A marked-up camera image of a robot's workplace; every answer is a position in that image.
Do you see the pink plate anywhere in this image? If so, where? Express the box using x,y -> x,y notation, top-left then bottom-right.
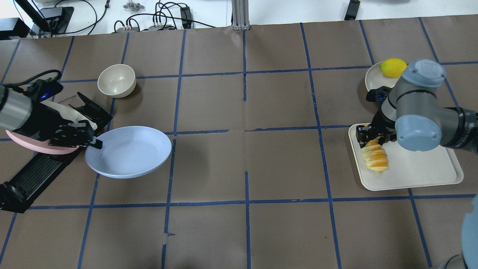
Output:
5,130 -> 79,155

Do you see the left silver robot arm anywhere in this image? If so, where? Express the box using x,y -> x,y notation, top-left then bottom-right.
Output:
0,80 -> 112,155

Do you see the blue plate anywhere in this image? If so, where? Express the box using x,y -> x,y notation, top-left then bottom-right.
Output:
85,126 -> 173,179

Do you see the yellow sliced bread loaf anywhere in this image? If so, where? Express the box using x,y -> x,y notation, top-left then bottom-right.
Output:
360,139 -> 389,174

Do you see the yellow lemon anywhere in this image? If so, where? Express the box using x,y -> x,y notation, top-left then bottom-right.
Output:
379,58 -> 408,78

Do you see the cream round plate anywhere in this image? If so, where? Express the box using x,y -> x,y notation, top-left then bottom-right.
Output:
364,62 -> 399,91

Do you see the cream plate in rack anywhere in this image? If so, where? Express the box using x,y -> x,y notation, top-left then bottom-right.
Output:
41,101 -> 97,130

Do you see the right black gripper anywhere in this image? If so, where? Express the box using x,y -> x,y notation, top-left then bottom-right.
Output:
356,112 -> 397,148

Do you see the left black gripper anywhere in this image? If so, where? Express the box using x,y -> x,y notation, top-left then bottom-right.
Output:
15,103 -> 103,149

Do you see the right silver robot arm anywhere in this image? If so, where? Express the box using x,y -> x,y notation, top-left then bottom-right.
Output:
348,59 -> 477,191

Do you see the black dish rack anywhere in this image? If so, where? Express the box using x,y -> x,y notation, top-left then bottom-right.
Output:
1,94 -> 112,213

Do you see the cream rectangular tray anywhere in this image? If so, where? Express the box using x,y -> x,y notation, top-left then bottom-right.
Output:
348,124 -> 464,191

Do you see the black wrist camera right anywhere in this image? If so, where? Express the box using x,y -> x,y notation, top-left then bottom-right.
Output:
366,86 -> 392,106

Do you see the cream bowl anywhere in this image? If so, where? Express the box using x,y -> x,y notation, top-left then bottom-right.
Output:
97,64 -> 137,98

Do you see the aluminium frame post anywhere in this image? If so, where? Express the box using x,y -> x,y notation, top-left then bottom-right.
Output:
232,0 -> 251,31

